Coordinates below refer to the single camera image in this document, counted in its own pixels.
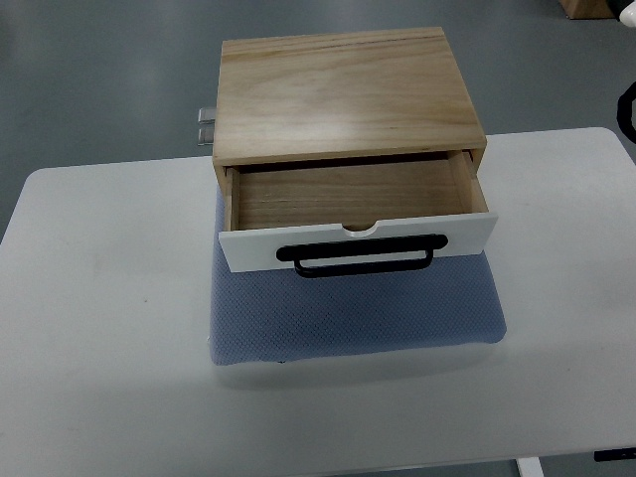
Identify white drawer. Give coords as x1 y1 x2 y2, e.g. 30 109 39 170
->
219 150 497 272

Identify black table control panel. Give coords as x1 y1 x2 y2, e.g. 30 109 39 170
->
593 447 636 462

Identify blue mesh cushion mat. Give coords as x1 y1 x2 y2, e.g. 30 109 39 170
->
208 191 509 368

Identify grey metal floor bracket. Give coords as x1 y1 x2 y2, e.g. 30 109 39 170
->
198 106 217 146

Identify wooden drawer cabinet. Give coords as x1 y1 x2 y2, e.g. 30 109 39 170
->
211 26 489 210

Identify black drawer handle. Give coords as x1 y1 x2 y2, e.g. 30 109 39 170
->
275 234 449 278

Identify cardboard box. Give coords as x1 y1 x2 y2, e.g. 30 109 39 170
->
558 0 624 20

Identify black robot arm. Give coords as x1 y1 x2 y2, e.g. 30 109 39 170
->
616 82 636 143

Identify white table leg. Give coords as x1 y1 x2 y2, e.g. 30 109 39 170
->
516 457 545 477

